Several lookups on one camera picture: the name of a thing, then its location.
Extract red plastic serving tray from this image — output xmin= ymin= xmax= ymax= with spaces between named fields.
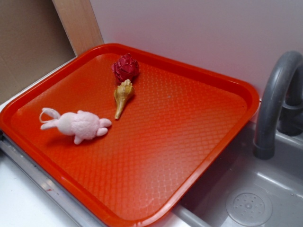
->
xmin=0 ymin=44 xmax=259 ymax=227

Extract brown cardboard panel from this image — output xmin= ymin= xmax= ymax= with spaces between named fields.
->
xmin=0 ymin=0 xmax=75 ymax=103

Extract tan conch seashell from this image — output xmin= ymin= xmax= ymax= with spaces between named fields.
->
xmin=114 ymin=79 xmax=135 ymax=120

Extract wooden plank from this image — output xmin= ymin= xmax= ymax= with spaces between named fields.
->
xmin=53 ymin=0 xmax=104 ymax=56

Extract red crumpled paper ball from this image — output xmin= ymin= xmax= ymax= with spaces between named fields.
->
xmin=111 ymin=53 xmax=140 ymax=84

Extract grey toy faucet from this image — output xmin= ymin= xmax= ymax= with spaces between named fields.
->
xmin=253 ymin=51 xmax=303 ymax=159

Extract grey plastic toy sink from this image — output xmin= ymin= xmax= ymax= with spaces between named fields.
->
xmin=0 ymin=55 xmax=303 ymax=227

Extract pink plush bunny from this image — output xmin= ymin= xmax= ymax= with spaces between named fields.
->
xmin=39 ymin=108 xmax=112 ymax=145

